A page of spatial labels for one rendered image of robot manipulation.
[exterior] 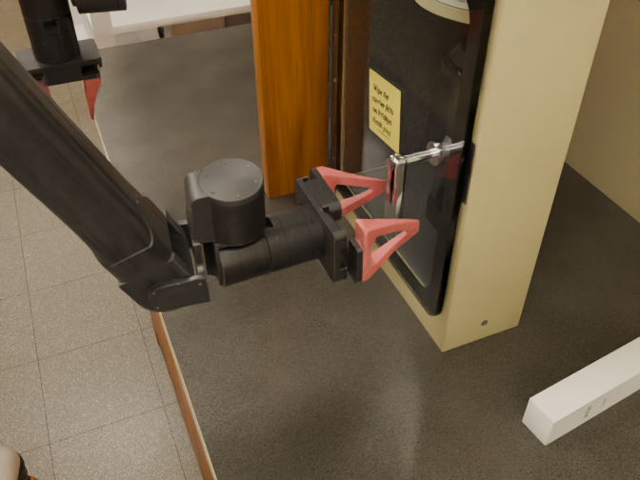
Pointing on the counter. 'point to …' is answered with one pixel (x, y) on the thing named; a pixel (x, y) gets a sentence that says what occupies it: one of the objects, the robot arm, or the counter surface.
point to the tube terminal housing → (512, 163)
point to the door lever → (396, 167)
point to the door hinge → (330, 81)
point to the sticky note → (385, 110)
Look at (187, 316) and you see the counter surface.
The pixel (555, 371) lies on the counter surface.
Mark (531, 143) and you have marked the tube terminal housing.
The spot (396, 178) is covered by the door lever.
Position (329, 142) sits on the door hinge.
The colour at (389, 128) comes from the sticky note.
